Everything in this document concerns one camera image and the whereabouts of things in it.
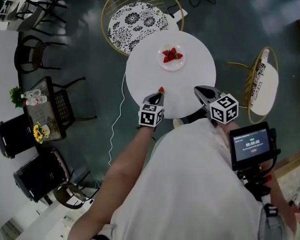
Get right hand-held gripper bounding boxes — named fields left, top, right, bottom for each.
left=193, top=85, right=240, bottom=124

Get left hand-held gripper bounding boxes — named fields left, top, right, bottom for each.
left=138, top=91, right=166, bottom=128

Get white plate of strawberries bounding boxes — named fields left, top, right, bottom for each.
left=156, top=44, right=186, bottom=72

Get heap of strawberries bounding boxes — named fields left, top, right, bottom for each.
left=161, top=47, right=184, bottom=64

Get person's right forearm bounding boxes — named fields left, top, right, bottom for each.
left=212, top=120, right=300, bottom=237

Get person's left forearm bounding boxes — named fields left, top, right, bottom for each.
left=67, top=125, right=156, bottom=240

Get white round table gold legs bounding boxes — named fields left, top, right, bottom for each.
left=124, top=30, right=217, bottom=120

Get floral round cushion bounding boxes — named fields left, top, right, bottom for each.
left=107, top=1, right=170, bottom=56
left=248, top=48, right=270, bottom=109

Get white power strip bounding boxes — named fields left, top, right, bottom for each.
left=173, top=8, right=188, bottom=19

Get person's white shirt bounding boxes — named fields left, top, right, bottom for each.
left=109, top=117, right=293, bottom=240

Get dark glass side table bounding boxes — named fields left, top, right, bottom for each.
left=22, top=75, right=98, bottom=142

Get sunflower pot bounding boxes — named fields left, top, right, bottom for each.
left=32, top=121, right=51, bottom=145

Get bundle of clear water bottles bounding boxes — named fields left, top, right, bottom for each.
left=23, top=88, right=48, bottom=107

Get dark wooden round chair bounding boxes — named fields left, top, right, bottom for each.
left=52, top=170, right=101, bottom=210

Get dark armchair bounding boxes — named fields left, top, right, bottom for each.
left=14, top=35, right=67, bottom=75

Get green potted plant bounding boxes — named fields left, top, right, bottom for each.
left=9, top=85, right=27, bottom=109

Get black hard case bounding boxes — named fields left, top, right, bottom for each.
left=13, top=148, right=71, bottom=204
left=0, top=113, right=38, bottom=159

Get grey padded chair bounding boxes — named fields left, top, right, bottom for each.
left=6, top=0, right=68, bottom=36

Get white floor cable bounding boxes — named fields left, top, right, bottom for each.
left=107, top=72, right=127, bottom=166

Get black floor cable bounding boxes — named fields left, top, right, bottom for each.
left=166, top=0, right=217, bottom=17

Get grey shoulder strap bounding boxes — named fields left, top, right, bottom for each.
left=258, top=203, right=291, bottom=240

